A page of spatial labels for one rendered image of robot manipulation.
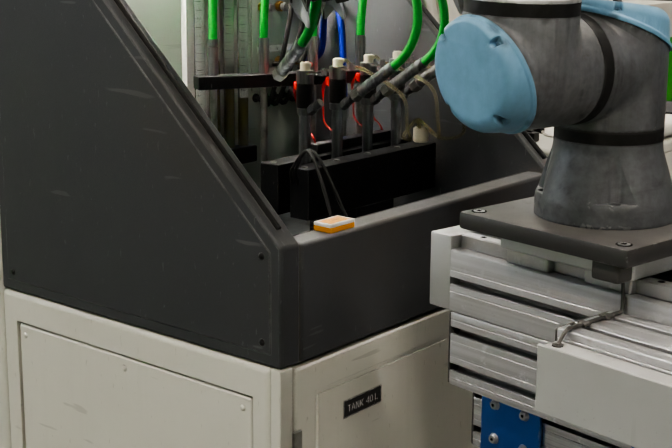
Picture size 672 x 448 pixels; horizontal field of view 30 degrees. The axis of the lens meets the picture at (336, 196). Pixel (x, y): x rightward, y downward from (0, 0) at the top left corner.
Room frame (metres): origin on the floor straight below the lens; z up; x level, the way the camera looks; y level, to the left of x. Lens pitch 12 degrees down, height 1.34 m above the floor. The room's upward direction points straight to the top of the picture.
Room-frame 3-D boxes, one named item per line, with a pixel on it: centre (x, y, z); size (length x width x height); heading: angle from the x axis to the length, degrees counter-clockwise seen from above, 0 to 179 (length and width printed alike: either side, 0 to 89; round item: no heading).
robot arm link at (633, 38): (1.33, -0.29, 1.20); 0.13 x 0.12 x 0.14; 126
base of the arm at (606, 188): (1.33, -0.29, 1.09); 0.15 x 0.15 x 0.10
